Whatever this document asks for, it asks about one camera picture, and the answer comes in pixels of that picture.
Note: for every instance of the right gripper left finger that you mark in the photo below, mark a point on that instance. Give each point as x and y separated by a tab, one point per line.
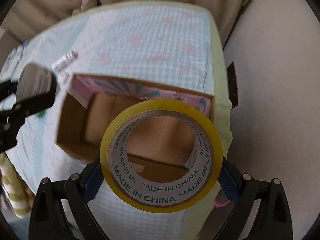
48	219

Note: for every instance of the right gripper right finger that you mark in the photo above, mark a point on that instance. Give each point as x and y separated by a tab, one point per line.
273	218

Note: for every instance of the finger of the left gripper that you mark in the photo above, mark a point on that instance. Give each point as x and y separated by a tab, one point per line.
27	103
7	88

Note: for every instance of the dark green jar white lid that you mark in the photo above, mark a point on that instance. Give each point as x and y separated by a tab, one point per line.
35	80

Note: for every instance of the white pill bottle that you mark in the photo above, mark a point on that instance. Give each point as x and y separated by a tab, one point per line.
63	62

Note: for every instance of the yellow tape roll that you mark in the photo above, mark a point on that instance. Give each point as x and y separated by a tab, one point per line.
161	156

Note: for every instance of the pink hook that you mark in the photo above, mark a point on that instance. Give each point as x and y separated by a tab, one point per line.
221	200

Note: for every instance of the pink cardboard box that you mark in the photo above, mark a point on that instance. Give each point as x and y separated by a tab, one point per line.
92	102

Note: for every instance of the checked bed sheet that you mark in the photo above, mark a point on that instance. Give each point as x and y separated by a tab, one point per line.
168	43

